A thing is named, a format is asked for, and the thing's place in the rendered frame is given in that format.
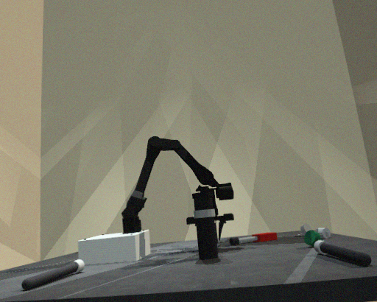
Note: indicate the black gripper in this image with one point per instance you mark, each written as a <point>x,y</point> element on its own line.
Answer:
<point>222,219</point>

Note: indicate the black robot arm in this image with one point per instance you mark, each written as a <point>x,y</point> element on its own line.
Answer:
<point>130,221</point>

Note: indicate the grey open-topped cup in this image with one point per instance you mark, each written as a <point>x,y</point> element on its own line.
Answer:
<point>204,213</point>

